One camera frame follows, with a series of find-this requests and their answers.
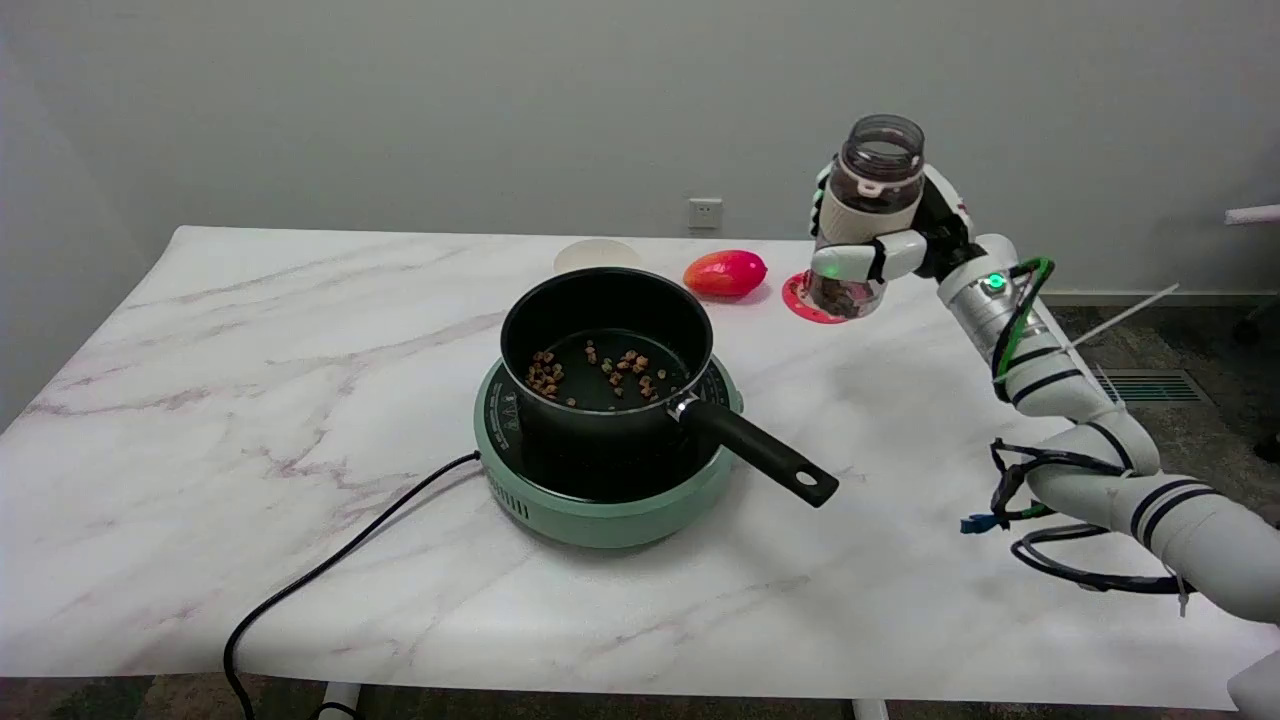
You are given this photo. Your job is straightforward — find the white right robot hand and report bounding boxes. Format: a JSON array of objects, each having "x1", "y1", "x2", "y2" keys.
[{"x1": 809, "y1": 163, "x2": 977, "y2": 283}]

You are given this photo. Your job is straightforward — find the clear plastic bottle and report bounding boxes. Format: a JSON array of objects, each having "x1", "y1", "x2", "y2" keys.
[{"x1": 806, "y1": 114, "x2": 926, "y2": 320}]

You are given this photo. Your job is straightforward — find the black soup pot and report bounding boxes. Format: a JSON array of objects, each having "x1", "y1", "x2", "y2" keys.
[{"x1": 500, "y1": 267, "x2": 840, "y2": 509}]

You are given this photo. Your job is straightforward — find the red round coaster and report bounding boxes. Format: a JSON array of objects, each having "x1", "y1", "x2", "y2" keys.
[{"x1": 781, "y1": 270, "x2": 851, "y2": 326}]

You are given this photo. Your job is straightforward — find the red mango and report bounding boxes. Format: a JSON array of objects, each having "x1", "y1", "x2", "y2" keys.
[{"x1": 683, "y1": 250, "x2": 769, "y2": 298}]

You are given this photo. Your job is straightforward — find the white round lid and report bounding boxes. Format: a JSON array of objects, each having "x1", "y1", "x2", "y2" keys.
[{"x1": 553, "y1": 238, "x2": 644, "y2": 276}]

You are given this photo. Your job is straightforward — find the floor vent grille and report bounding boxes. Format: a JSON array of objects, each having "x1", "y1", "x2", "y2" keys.
[{"x1": 1092, "y1": 368, "x2": 1214, "y2": 406}]

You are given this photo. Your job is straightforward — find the brown food pieces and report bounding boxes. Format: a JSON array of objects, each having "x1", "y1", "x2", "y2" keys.
[{"x1": 526, "y1": 341, "x2": 671, "y2": 407}]

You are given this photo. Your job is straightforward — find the green induction cooker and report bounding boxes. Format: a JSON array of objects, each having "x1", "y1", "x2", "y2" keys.
[{"x1": 473, "y1": 355, "x2": 745, "y2": 550}]

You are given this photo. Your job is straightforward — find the green robot cable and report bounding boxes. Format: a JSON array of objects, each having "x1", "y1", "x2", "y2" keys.
[{"x1": 991, "y1": 257, "x2": 1056, "y2": 381}]

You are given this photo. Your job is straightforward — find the white cable tie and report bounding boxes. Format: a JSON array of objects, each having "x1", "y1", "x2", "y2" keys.
[{"x1": 995, "y1": 284, "x2": 1181, "y2": 383}]

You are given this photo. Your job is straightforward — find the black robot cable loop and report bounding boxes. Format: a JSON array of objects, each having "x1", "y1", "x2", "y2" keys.
[{"x1": 961, "y1": 439, "x2": 1191, "y2": 596}]

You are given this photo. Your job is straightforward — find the black power cord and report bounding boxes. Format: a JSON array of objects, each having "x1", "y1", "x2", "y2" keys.
[{"x1": 222, "y1": 451, "x2": 483, "y2": 720}]

